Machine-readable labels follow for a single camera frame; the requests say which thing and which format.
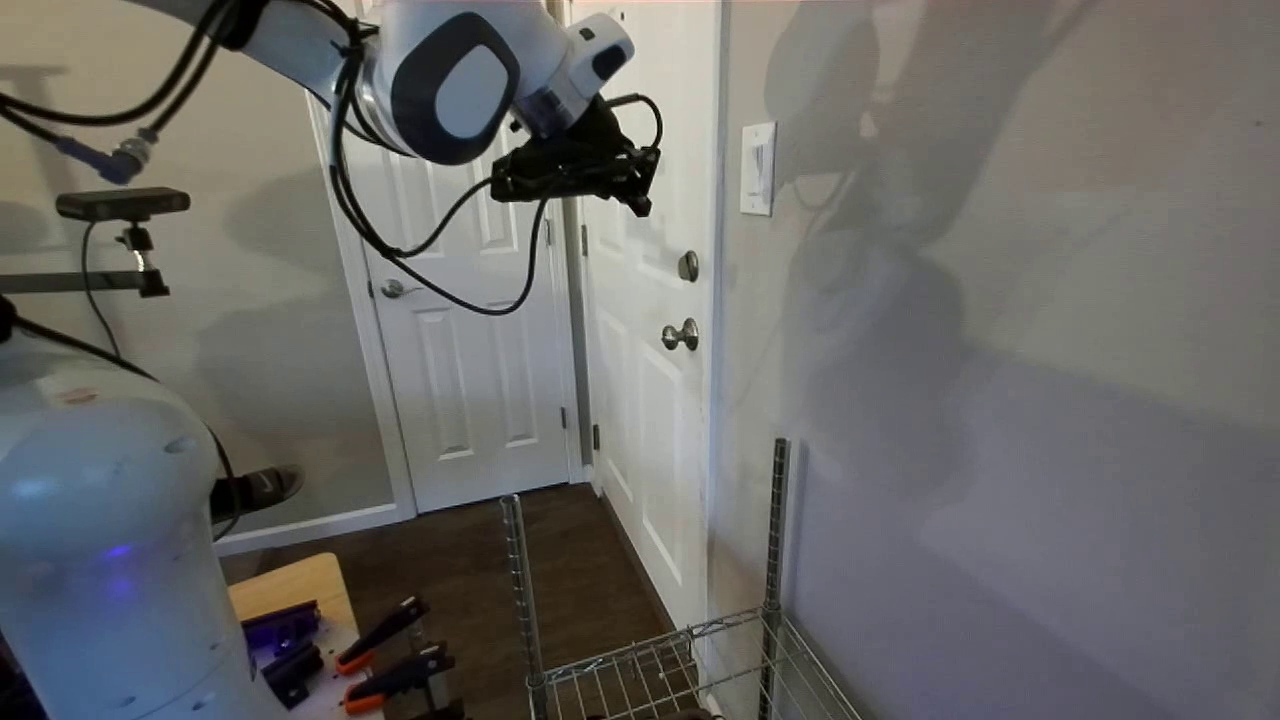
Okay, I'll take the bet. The black cable grey connector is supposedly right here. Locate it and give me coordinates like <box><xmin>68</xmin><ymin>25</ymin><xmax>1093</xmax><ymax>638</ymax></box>
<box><xmin>0</xmin><ymin>0</ymin><xmax>277</xmax><ymax>187</ymax></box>

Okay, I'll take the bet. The purple black tool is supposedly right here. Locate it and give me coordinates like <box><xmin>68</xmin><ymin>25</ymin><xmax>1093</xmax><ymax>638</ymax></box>
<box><xmin>261</xmin><ymin>644</ymin><xmax>334</xmax><ymax>713</ymax></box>
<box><xmin>241</xmin><ymin>596</ymin><xmax>329</xmax><ymax>665</ymax></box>

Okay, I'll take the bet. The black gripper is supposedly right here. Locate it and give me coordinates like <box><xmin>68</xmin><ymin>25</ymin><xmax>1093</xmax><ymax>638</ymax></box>
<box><xmin>489</xmin><ymin>95</ymin><xmax>664</xmax><ymax>221</ymax></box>

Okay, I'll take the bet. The white panelled entry door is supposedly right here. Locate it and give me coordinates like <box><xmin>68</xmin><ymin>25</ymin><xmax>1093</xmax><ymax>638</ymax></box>
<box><xmin>573</xmin><ymin>0</ymin><xmax>727</xmax><ymax>632</ymax></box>

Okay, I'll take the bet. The white wall light switch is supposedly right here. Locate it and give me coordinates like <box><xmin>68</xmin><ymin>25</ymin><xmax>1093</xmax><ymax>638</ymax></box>
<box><xmin>737</xmin><ymin>122</ymin><xmax>781</xmax><ymax>221</ymax></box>

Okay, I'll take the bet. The metal wire shelving rack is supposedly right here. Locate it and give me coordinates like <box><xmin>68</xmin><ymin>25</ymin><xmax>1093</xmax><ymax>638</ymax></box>
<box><xmin>496</xmin><ymin>437</ymin><xmax>873</xmax><ymax>720</ymax></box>

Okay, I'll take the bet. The dark shoe by baseboard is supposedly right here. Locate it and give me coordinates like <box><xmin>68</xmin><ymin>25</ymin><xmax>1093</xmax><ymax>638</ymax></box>
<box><xmin>210</xmin><ymin>464</ymin><xmax>306</xmax><ymax>530</ymax></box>

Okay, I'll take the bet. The white panelled interior door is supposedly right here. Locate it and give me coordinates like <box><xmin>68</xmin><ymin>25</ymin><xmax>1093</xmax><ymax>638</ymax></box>
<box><xmin>310</xmin><ymin>94</ymin><xmax>591</xmax><ymax>520</ymax></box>

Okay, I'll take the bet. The silver entry door knob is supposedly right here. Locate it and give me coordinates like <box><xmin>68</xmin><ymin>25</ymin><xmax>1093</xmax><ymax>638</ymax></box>
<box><xmin>657</xmin><ymin>317</ymin><xmax>706</xmax><ymax>357</ymax></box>

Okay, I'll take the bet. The light wooden board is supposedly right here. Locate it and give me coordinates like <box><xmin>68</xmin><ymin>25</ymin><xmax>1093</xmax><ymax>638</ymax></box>
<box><xmin>224</xmin><ymin>549</ymin><xmax>369</xmax><ymax>720</ymax></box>

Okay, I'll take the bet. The grey camera mounting arm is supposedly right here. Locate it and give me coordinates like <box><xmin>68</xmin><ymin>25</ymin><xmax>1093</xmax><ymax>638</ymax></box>
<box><xmin>0</xmin><ymin>218</ymin><xmax>176</xmax><ymax>301</ymax></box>

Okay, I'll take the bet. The black bar stereo camera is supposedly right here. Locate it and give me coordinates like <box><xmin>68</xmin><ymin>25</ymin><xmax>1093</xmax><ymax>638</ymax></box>
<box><xmin>53</xmin><ymin>184</ymin><xmax>197</xmax><ymax>223</ymax></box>

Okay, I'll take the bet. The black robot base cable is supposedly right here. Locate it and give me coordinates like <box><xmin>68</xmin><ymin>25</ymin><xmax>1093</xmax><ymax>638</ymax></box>
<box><xmin>0</xmin><ymin>291</ymin><xmax>250</xmax><ymax>540</ymax></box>

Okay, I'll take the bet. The orange black clamp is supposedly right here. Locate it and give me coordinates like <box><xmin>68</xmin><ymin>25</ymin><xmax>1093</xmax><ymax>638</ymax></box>
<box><xmin>338</xmin><ymin>639</ymin><xmax>457</xmax><ymax>720</ymax></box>
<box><xmin>334</xmin><ymin>593</ymin><xmax>432</xmax><ymax>672</ymax></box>

